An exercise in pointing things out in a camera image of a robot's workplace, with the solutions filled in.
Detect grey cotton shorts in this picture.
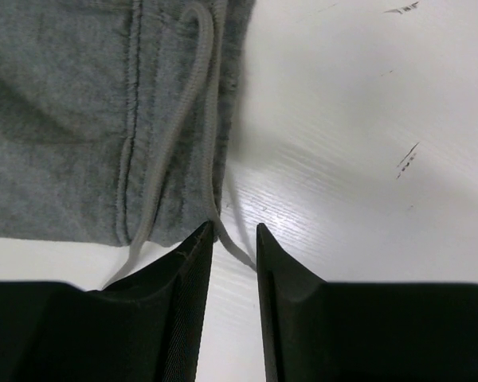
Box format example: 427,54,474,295
0,1,255,278

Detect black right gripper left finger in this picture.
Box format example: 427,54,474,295
0,223,214,381

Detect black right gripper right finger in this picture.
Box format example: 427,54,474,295
257,224,478,381

